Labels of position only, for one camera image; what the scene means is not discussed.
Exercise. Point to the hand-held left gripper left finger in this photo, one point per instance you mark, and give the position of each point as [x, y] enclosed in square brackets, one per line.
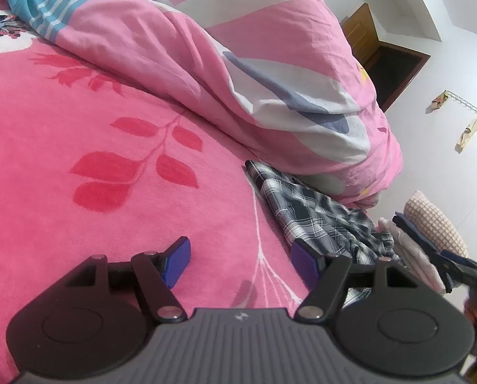
[178, 260]

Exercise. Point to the long cream hanging cloth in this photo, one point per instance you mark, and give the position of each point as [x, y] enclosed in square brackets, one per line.
[468, 134]

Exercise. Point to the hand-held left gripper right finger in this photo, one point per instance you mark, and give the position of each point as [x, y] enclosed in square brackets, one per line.
[304, 262]

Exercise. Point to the pink floral blanket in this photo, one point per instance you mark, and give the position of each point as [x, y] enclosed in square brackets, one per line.
[102, 128]

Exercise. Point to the white wall hook rack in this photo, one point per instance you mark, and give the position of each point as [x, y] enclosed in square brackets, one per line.
[464, 102]

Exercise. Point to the small hanging cloth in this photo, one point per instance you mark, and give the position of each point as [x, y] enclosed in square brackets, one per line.
[439, 100]

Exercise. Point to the pale pink folded clothes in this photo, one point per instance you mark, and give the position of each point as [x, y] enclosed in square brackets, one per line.
[416, 262]

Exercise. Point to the dark folded garment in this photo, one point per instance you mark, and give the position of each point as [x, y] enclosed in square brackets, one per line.
[416, 234]

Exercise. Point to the pink and blue duvet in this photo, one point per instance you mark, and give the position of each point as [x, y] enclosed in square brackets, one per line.
[262, 68]

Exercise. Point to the wooden door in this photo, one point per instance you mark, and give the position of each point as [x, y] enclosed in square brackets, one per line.
[362, 32]

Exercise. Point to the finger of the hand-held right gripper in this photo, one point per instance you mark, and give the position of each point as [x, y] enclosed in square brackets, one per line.
[466, 270]

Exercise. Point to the black white plaid pants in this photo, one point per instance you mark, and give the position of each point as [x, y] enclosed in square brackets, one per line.
[314, 212]

